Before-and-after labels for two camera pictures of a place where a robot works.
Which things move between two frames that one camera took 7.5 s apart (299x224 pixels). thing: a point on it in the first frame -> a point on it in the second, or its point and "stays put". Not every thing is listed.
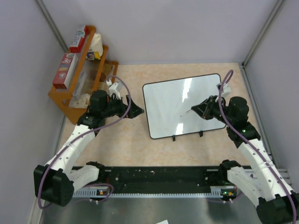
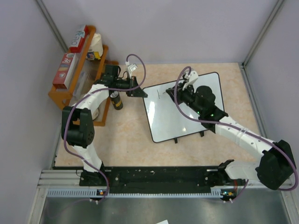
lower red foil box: x=63 y=76 stays put
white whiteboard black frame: x=169 y=104 stays put
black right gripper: x=204 y=109 -> x=180 y=92
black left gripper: x=134 y=110 -> x=136 y=93
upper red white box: x=77 y=45 stays put
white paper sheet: x=166 y=221 stays put
